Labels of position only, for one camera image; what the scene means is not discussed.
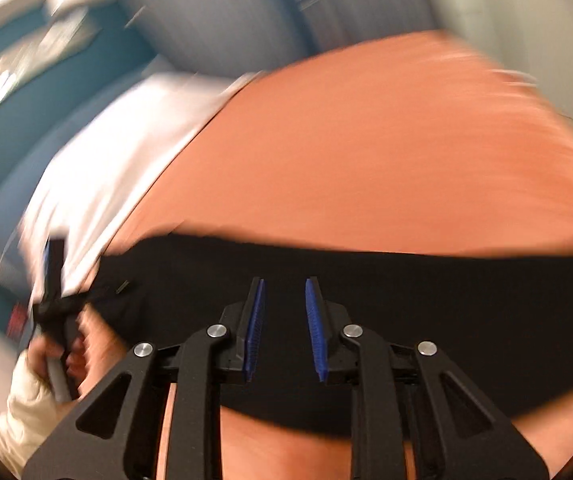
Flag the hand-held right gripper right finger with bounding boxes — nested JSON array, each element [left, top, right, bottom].
[[305, 276, 550, 480]]

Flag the orange plush blanket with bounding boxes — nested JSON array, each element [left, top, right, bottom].
[[76, 30, 573, 480]]

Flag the wall poster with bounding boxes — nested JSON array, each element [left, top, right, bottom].
[[0, 25, 102, 133]]

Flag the grey curtain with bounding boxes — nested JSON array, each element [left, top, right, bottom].
[[124, 0, 292, 81], [311, 0, 427, 56]]

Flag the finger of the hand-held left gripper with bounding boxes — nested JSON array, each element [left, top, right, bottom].
[[41, 236, 70, 321]]

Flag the white quilt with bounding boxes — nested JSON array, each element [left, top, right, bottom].
[[19, 72, 262, 296]]

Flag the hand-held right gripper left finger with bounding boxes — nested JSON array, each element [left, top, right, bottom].
[[22, 277, 267, 480]]

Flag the blue headboard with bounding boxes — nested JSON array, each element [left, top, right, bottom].
[[0, 55, 177, 281]]

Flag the black pants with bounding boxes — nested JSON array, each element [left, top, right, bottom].
[[34, 232, 573, 436]]

